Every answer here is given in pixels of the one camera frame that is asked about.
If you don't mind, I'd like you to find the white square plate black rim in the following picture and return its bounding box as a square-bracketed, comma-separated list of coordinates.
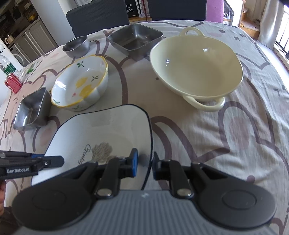
[31, 104, 153, 189]

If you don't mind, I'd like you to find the small square steel tray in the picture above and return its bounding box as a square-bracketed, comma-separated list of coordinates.
[13, 87, 51, 131]

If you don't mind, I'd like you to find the white lemon pattern bowl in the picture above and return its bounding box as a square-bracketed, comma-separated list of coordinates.
[50, 55, 109, 112]

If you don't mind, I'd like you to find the large cream two-handled bowl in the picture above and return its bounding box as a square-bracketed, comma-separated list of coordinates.
[149, 27, 243, 112]

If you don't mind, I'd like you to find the round steel bowl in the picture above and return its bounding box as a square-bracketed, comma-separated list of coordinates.
[62, 36, 90, 58]

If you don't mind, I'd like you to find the large square steel tray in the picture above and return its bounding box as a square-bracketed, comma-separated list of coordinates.
[107, 23, 164, 61]

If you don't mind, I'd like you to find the person's left hand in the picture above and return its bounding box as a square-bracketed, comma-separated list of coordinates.
[0, 180, 6, 216]

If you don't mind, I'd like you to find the red soda can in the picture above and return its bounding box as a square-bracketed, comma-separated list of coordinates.
[4, 73, 23, 94]

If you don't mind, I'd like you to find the clear plastic water bottle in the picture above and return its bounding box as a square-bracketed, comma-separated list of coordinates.
[0, 55, 16, 75]

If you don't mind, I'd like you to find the green snack packet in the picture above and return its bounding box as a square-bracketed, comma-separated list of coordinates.
[22, 62, 38, 76]

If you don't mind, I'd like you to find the kitchen cabinet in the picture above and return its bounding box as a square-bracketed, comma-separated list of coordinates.
[8, 19, 58, 67]

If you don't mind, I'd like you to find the left dark chair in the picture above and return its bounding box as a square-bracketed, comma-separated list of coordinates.
[66, 3, 129, 37]

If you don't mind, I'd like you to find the dark chair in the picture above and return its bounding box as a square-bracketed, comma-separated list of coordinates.
[66, 3, 129, 37]
[148, 0, 207, 21]

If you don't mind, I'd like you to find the right dark chair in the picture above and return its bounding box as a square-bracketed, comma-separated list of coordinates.
[148, 0, 207, 21]

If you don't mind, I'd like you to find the white curtain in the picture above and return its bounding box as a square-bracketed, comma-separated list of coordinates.
[258, 0, 284, 50]

